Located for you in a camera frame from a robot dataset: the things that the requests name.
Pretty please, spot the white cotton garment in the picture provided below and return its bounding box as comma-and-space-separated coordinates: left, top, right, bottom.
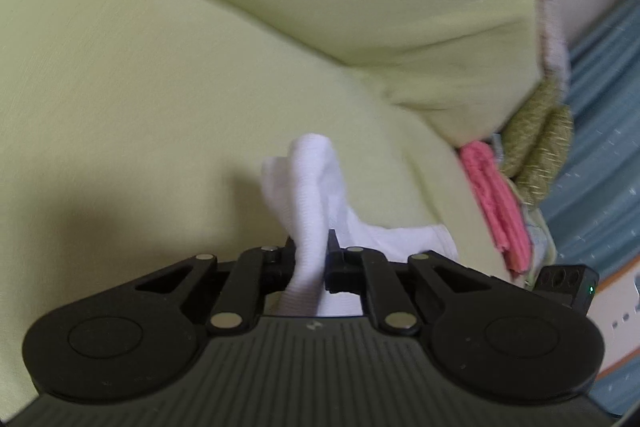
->
262, 134, 459, 317

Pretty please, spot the white power strip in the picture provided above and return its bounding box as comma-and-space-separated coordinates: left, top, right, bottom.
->
588, 258, 640, 379

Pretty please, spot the light blue curtain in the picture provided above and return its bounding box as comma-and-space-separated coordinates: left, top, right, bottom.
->
541, 0, 639, 417

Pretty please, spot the pink knitted cloth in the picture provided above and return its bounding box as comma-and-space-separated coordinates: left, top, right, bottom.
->
459, 141, 532, 274

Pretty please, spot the olive green fuzzy cloth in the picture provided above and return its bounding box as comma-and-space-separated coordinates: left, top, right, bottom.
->
500, 78, 574, 207

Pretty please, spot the light green sofa cover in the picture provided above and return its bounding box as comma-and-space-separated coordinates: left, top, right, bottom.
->
1, 0, 540, 417

